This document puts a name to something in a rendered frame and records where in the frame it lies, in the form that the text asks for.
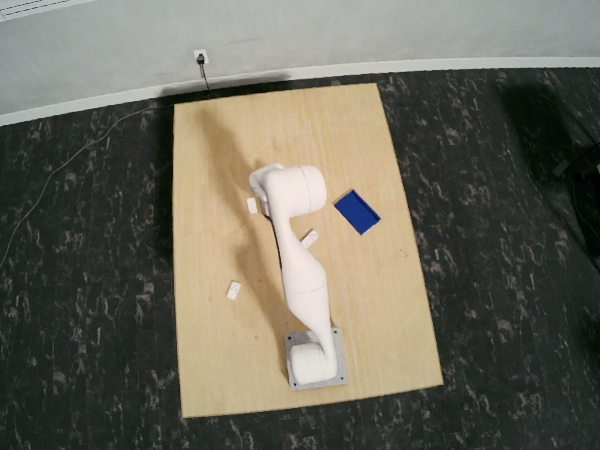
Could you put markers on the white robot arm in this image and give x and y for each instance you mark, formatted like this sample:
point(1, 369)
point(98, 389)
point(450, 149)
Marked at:
point(292, 192)

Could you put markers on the dark blue rectangular pad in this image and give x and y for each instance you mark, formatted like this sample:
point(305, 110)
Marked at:
point(357, 212)

